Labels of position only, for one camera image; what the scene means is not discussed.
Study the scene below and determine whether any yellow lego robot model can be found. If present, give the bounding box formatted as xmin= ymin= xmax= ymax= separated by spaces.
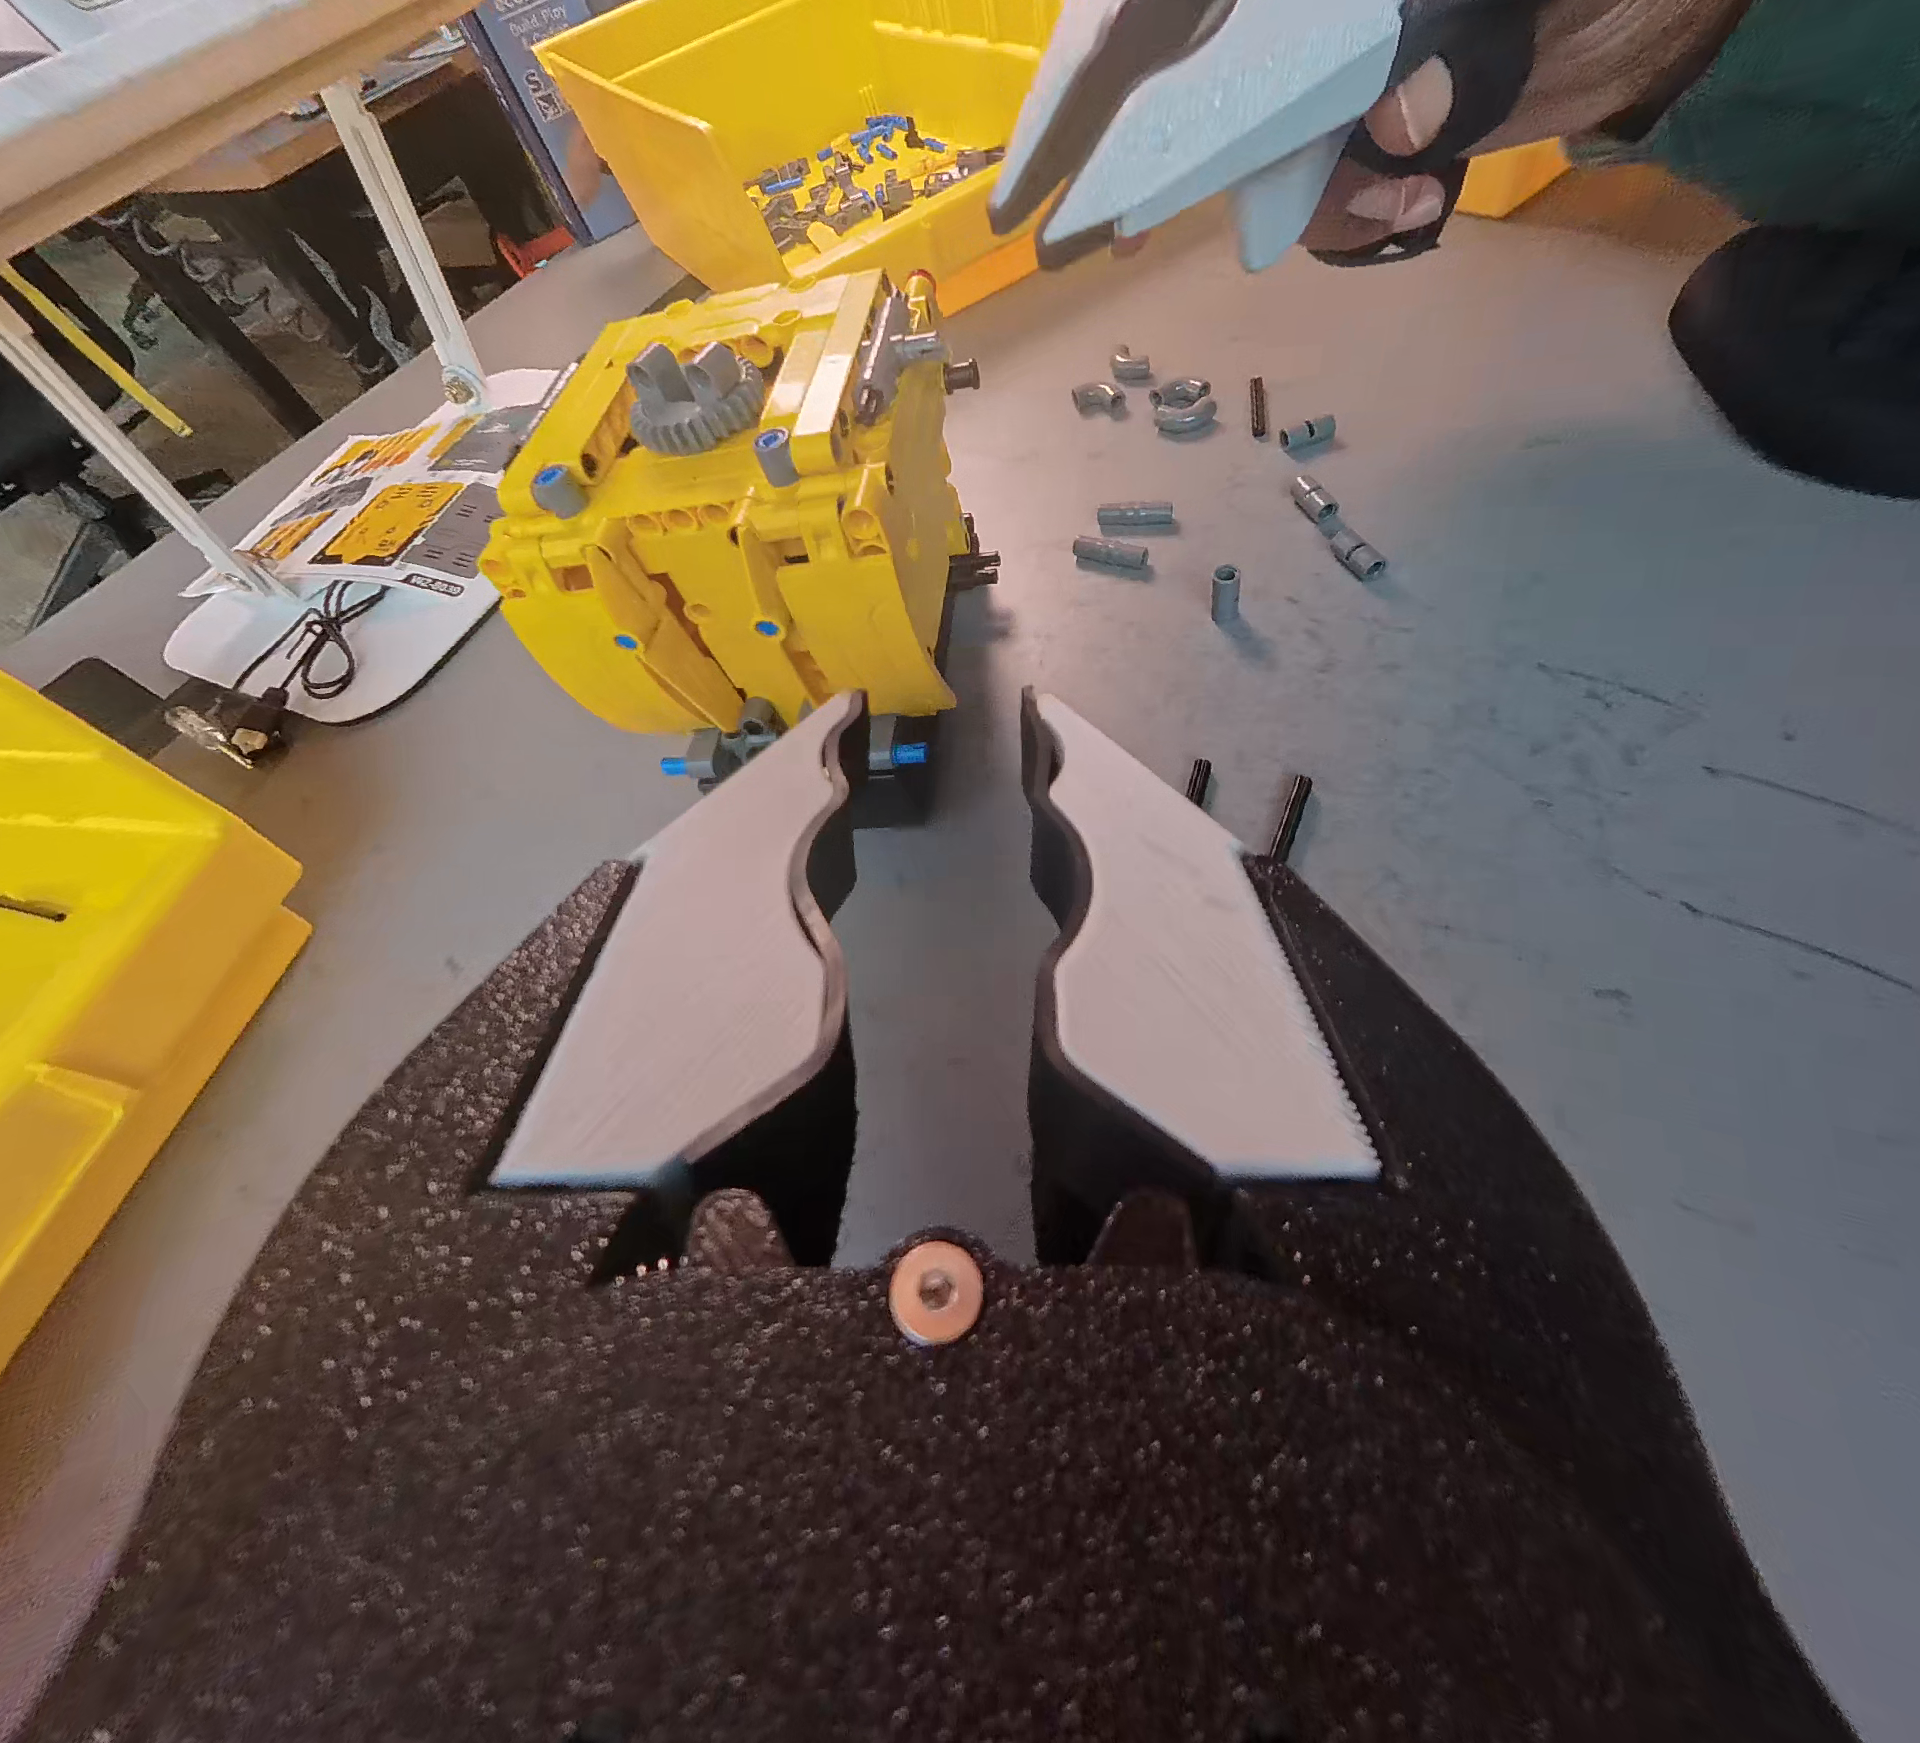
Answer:
xmin=474 ymin=266 xmax=1004 ymax=834

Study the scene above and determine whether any pile of grey blue parts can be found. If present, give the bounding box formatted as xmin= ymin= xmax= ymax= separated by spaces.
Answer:
xmin=747 ymin=106 xmax=1016 ymax=266

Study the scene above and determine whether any black cable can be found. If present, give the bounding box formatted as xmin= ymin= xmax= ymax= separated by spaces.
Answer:
xmin=169 ymin=583 xmax=398 ymax=761

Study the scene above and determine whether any person's right hand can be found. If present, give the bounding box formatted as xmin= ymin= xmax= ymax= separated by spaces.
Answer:
xmin=1312 ymin=0 xmax=1826 ymax=252

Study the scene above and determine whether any yellow plastic bin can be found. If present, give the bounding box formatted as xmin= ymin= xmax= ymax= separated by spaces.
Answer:
xmin=527 ymin=0 xmax=1573 ymax=324
xmin=0 ymin=671 xmax=311 ymax=1372

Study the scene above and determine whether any person's right forearm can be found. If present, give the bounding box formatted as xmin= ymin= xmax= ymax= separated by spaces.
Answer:
xmin=1573 ymin=0 xmax=1920 ymax=230

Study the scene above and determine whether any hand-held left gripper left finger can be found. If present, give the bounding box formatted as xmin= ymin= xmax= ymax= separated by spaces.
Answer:
xmin=492 ymin=687 xmax=865 ymax=1275

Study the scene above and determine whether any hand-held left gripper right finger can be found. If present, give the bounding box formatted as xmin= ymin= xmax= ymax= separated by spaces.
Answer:
xmin=1021 ymin=687 xmax=1383 ymax=1275

